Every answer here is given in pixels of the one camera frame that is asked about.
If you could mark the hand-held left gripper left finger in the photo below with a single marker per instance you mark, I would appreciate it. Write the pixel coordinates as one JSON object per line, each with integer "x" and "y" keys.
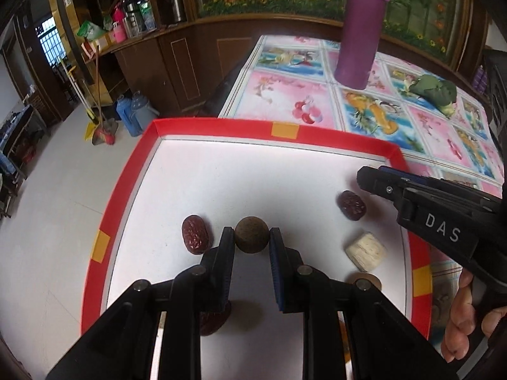
{"x": 227, "y": 263}

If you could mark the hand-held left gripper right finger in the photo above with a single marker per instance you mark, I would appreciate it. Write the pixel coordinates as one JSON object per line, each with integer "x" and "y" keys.
{"x": 276, "y": 265}

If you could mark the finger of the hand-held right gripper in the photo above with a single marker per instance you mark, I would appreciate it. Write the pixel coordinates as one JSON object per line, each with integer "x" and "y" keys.
{"x": 382, "y": 184}
{"x": 404, "y": 175}

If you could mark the red date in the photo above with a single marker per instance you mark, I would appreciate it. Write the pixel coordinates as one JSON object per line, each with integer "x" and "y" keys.
{"x": 351, "y": 204}
{"x": 216, "y": 321}
{"x": 196, "y": 234}

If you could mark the white ridged lump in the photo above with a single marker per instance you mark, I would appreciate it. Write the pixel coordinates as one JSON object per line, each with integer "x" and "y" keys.
{"x": 365, "y": 252}

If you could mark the red tray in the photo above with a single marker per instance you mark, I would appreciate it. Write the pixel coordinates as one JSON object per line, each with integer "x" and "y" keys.
{"x": 237, "y": 174}

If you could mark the person's right hand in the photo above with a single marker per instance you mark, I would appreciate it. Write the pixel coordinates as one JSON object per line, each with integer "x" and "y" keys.
{"x": 459, "y": 316}

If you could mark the green cloth toy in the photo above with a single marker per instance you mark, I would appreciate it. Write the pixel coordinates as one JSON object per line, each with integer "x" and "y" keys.
{"x": 433, "y": 93}

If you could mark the small purple bottles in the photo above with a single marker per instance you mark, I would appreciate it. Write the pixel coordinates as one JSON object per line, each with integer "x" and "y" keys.
{"x": 480, "y": 80}

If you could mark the pink printed tablecloth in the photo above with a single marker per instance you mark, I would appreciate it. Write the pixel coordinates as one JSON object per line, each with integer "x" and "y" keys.
{"x": 285, "y": 87}

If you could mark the purple bottle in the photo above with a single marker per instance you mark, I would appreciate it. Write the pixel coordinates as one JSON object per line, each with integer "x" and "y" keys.
{"x": 360, "y": 31}

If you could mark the dark table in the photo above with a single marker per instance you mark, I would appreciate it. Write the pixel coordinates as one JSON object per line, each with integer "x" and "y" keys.
{"x": 225, "y": 95}

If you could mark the red broom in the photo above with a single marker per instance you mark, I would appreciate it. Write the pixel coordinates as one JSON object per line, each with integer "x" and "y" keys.
{"x": 106, "y": 134}

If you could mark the blue thermos jug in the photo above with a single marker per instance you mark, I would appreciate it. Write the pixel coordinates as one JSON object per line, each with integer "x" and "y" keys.
{"x": 126, "y": 118}

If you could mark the grey-blue thermos jug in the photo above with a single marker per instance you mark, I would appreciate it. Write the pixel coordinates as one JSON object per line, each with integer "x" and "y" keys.
{"x": 141, "y": 105}

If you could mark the yellow dustpan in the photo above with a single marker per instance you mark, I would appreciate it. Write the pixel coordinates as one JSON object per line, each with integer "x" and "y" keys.
{"x": 90, "y": 130}

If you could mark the cluttered side table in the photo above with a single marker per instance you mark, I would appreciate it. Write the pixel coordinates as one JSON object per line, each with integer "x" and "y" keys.
{"x": 19, "y": 146}

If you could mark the pink spray bottle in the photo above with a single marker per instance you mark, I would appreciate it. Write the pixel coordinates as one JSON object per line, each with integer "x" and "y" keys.
{"x": 118, "y": 27}

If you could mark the clear plastic bottle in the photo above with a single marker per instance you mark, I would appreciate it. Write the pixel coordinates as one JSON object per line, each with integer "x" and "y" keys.
{"x": 147, "y": 15}

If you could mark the silver thermos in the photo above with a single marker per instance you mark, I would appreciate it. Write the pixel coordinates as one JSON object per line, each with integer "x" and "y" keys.
{"x": 176, "y": 3}

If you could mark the steel thermos pot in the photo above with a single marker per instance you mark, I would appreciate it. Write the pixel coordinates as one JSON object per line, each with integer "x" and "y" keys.
{"x": 134, "y": 14}

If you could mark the green bag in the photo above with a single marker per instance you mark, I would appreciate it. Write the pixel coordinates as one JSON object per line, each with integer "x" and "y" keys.
{"x": 92, "y": 29}

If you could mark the gold door frame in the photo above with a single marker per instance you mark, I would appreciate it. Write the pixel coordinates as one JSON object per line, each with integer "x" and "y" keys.
{"x": 59, "y": 16}

